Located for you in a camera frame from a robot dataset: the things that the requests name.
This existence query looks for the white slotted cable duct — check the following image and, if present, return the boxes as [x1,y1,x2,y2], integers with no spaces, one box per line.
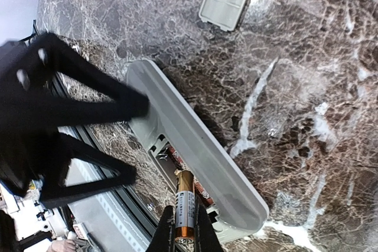
[66,160,148,252]

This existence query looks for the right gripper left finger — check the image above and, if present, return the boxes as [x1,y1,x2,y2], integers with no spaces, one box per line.
[146,205,175,252]

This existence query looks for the grey remote control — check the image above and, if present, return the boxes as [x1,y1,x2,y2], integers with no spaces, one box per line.
[125,60,269,243]

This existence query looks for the black front rail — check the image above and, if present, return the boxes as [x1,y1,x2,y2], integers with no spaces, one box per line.
[32,20,162,235]

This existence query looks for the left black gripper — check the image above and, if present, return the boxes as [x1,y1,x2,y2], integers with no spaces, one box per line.
[1,32,149,209]

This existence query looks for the gold grey AAA battery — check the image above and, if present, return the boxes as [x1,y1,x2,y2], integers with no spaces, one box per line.
[175,170,195,244]

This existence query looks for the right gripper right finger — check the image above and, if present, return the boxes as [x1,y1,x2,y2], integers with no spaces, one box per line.
[194,203,224,252]

